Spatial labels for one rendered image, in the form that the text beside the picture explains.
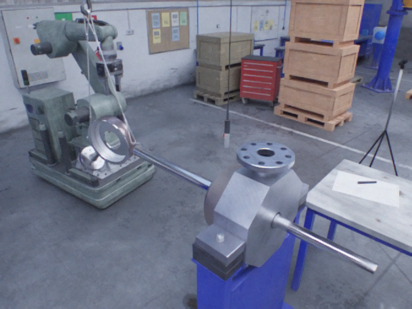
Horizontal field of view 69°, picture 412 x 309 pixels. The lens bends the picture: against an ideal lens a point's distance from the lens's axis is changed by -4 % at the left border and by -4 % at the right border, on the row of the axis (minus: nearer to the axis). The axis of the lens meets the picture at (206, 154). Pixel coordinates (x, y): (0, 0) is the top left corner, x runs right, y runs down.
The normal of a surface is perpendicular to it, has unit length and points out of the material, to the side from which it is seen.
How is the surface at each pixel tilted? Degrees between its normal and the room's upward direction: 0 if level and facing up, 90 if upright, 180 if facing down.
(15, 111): 90
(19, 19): 90
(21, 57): 90
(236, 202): 45
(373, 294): 0
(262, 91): 90
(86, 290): 0
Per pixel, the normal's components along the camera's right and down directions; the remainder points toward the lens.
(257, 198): -0.48, -0.39
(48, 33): -0.30, -0.03
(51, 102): 0.84, 0.26
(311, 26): -0.69, 0.33
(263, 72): -0.42, 0.42
